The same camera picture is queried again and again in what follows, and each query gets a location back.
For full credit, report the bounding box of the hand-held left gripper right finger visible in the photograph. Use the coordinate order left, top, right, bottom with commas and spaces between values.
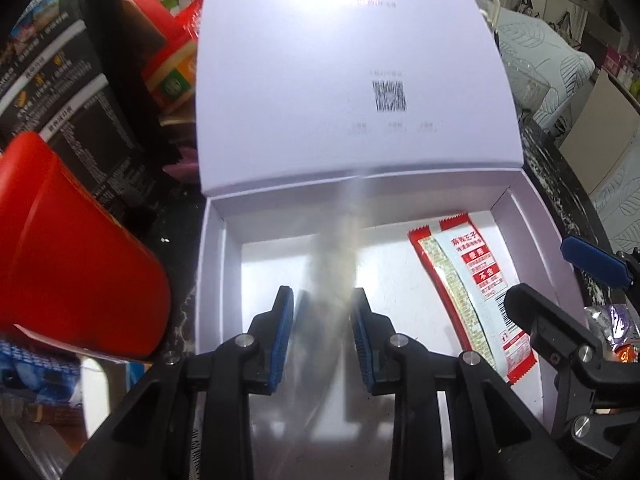
349, 287, 583, 480

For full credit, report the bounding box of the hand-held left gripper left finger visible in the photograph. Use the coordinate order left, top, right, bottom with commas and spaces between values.
60, 285, 296, 480

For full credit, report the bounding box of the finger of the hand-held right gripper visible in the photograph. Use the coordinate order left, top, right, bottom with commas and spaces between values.
502, 284, 623, 411
560, 236, 640, 291

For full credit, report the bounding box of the purple snack packet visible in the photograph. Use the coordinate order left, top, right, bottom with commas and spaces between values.
585, 304, 640, 351

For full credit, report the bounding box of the red white snack packet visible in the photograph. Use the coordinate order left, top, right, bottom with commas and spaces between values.
407, 212, 539, 386

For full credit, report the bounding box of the pale soft packet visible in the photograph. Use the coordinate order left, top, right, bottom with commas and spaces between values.
294, 175, 371, 366

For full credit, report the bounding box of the lavender gift box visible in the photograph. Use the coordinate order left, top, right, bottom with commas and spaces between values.
194, 0, 590, 443

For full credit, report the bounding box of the chair with white leaf cover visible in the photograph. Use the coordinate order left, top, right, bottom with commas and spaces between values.
590, 150, 640, 257

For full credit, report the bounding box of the beige cardboard panel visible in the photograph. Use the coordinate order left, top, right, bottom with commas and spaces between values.
557, 67, 640, 196

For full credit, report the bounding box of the shelf of bottles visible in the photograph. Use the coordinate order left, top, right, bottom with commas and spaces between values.
597, 42, 640, 92

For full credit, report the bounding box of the pink wrapper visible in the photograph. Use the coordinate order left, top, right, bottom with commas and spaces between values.
164, 146, 202, 182

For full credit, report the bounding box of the white leaf-pattern cushion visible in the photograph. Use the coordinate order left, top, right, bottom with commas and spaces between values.
492, 7, 597, 132

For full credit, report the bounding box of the red plastic canister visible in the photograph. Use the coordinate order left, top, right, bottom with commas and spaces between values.
0, 132, 173, 359

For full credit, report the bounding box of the blue white printed packet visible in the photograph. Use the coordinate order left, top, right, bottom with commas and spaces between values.
0, 337, 153, 413

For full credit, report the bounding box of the red cardboard box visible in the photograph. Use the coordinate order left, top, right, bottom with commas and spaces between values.
117, 0, 203, 117

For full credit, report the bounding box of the black printed pouch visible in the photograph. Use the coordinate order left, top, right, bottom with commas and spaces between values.
0, 0, 168, 228

